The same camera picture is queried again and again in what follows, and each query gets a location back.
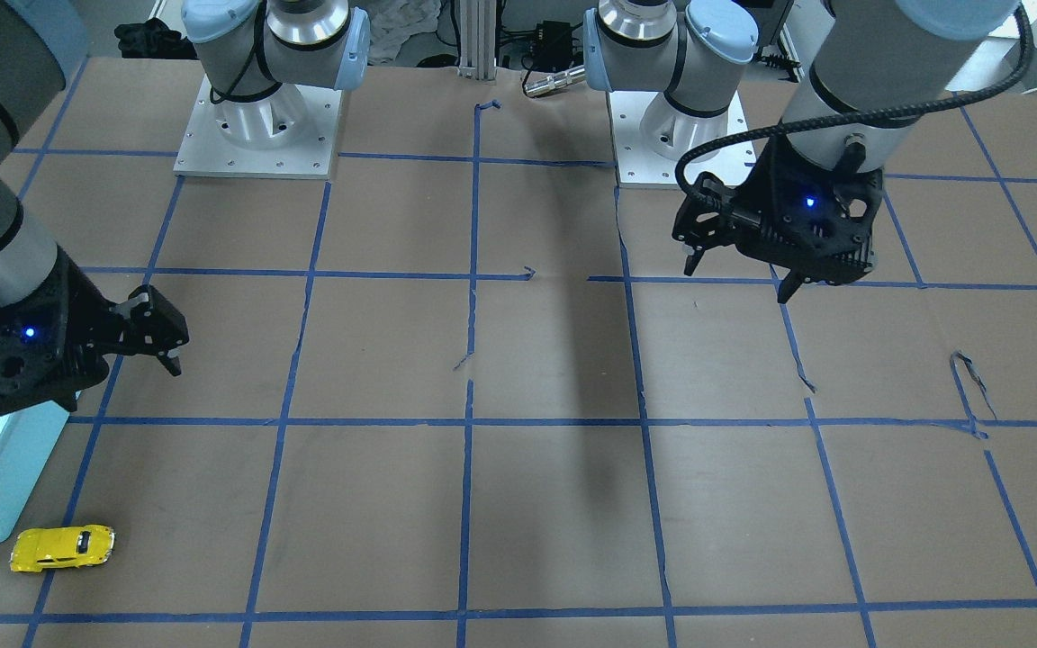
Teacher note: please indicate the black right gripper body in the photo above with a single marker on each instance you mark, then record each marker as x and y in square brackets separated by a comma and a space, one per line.
[94, 312]

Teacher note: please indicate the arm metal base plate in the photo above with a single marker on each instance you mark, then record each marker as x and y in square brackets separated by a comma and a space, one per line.
[649, 136]
[291, 135]

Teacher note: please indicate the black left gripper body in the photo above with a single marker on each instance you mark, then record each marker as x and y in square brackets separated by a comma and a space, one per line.
[746, 214]

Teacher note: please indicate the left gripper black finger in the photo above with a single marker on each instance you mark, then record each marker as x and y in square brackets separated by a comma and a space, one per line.
[695, 255]
[788, 285]

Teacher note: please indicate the yellow beetle toy car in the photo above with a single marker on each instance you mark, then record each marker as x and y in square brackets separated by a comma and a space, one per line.
[62, 547]

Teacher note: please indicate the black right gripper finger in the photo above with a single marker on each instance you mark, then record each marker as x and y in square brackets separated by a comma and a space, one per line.
[171, 360]

